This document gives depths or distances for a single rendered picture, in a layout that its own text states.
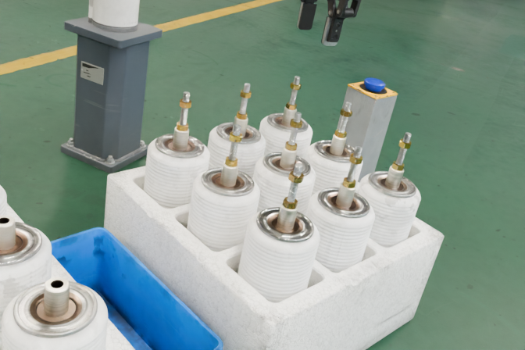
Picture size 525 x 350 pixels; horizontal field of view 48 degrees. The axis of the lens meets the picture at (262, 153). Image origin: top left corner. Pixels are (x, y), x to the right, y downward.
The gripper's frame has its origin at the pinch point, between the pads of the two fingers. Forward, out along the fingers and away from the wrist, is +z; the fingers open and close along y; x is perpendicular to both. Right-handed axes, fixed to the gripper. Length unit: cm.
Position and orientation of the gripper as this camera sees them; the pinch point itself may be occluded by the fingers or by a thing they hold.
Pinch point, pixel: (317, 27)
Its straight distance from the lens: 83.5
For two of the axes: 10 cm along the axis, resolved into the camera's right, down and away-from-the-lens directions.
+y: 4.3, 4.7, -7.7
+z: -1.8, 8.8, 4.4
